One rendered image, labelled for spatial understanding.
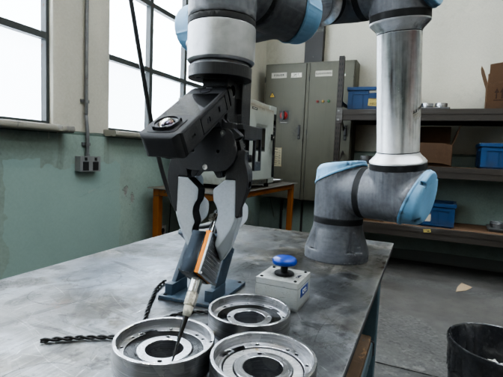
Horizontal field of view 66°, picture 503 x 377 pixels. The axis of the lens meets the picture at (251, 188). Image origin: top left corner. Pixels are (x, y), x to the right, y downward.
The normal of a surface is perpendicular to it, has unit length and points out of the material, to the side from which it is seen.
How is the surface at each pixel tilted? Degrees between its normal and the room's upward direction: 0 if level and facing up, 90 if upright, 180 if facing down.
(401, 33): 98
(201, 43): 90
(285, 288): 90
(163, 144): 121
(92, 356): 0
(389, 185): 99
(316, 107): 90
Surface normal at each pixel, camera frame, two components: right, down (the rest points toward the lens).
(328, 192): -0.67, 0.04
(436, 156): -0.35, -0.05
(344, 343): 0.04, -0.99
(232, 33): 0.40, 0.10
